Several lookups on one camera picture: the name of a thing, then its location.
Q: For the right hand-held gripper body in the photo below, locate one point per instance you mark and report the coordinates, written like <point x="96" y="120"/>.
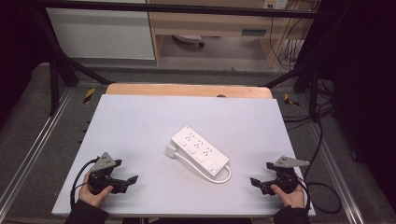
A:
<point x="288" y="174"/>

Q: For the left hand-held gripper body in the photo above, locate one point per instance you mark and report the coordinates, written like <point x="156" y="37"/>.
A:
<point x="101" y="174"/>

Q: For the white power plug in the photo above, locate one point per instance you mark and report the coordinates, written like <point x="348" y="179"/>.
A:
<point x="171" y="151"/>

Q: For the white power strip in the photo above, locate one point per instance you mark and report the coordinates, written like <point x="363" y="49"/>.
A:
<point x="199" y="148"/>

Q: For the person's right hand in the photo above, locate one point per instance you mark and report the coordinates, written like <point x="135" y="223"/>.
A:
<point x="291" y="197"/>

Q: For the person's left hand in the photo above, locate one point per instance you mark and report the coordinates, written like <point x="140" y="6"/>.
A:
<point x="91" y="196"/>

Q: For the white board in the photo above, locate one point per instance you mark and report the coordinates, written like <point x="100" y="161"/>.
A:
<point x="149" y="130"/>

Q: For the wooden table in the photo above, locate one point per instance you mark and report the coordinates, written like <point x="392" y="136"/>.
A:
<point x="174" y="90"/>

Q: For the black curtain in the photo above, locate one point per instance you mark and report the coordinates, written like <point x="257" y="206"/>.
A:
<point x="18" y="37"/>
<point x="364" y="77"/>

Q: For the white cabinet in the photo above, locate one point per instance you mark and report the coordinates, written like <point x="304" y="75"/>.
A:
<point x="99" y="34"/>

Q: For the office chair base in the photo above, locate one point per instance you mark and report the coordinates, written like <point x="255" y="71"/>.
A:
<point x="190" y="39"/>

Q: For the light wooden desk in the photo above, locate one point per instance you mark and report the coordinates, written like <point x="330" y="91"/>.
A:
<point x="205" y="23"/>

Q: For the aluminium rail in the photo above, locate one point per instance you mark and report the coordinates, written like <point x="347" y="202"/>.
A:
<point x="336" y="174"/>
<point x="34" y="146"/>

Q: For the white wall outlet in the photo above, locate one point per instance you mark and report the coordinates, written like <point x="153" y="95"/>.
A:
<point x="275" y="3"/>

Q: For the black metal frame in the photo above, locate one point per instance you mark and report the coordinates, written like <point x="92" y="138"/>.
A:
<point x="174" y="8"/>

